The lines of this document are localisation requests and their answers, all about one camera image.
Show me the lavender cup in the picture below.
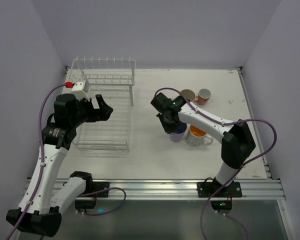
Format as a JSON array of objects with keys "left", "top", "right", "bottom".
[{"left": 169, "top": 123, "right": 188, "bottom": 143}]

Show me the beige cup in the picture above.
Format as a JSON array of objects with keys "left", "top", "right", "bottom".
[{"left": 180, "top": 89, "right": 196, "bottom": 102}]

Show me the floral white mug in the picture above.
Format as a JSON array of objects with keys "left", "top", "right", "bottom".
[{"left": 185, "top": 125, "right": 214, "bottom": 147}]

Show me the pink coffee mug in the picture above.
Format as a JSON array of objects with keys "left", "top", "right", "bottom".
[{"left": 194, "top": 88, "right": 211, "bottom": 106}]

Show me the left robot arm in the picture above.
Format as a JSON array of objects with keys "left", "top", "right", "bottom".
[{"left": 6, "top": 93, "right": 114, "bottom": 237}]

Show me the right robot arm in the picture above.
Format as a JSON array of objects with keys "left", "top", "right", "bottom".
[{"left": 150, "top": 93, "right": 256, "bottom": 186}]

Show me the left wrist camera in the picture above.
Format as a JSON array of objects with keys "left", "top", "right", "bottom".
[{"left": 65, "top": 80, "right": 89, "bottom": 101}]

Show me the white wire dish rack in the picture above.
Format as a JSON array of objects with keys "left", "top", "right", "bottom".
[{"left": 67, "top": 57, "right": 136, "bottom": 153}]

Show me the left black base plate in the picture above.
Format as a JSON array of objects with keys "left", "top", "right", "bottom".
[{"left": 79, "top": 181, "right": 110, "bottom": 199}]

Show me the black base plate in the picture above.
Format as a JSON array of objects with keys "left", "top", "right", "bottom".
[
  {"left": 79, "top": 181, "right": 110, "bottom": 199},
  {"left": 196, "top": 177, "right": 243, "bottom": 198}
]

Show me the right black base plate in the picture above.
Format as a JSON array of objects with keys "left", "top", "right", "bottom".
[{"left": 196, "top": 177, "right": 243, "bottom": 198}]

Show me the aluminium front rail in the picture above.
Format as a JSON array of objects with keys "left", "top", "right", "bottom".
[{"left": 22, "top": 178, "right": 286, "bottom": 201}]

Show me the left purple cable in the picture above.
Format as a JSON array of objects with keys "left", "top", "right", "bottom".
[{"left": 4, "top": 83, "right": 127, "bottom": 240}]

